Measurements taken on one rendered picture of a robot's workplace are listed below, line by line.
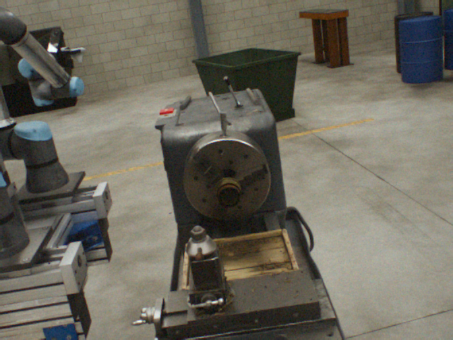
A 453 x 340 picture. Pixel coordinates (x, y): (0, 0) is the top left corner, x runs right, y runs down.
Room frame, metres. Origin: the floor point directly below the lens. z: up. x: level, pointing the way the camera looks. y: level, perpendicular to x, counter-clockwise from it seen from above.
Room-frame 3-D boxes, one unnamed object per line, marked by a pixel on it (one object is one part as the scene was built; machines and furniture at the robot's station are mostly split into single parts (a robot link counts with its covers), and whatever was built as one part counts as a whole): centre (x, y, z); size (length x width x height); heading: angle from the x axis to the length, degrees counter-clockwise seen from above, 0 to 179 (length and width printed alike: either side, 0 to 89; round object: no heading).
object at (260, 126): (2.22, 0.01, 1.06); 0.59 x 0.48 x 0.39; 179
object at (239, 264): (1.53, 0.00, 0.89); 0.36 x 0.30 x 0.04; 89
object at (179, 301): (1.20, 0.03, 0.95); 0.43 x 0.17 x 0.05; 89
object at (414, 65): (7.63, -3.11, 0.44); 0.59 x 0.59 x 0.88
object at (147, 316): (1.20, 0.28, 0.95); 0.07 x 0.04 x 0.04; 89
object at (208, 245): (1.20, 0.09, 1.13); 0.08 x 0.08 x 0.03
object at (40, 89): (2.09, 0.65, 1.46); 0.11 x 0.08 x 0.11; 69
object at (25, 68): (2.10, 0.67, 1.56); 0.11 x 0.08 x 0.09; 159
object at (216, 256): (1.20, 0.09, 1.07); 0.07 x 0.07 x 0.10; 89
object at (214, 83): (6.88, -0.46, 0.43); 1.34 x 0.94 x 0.85; 21
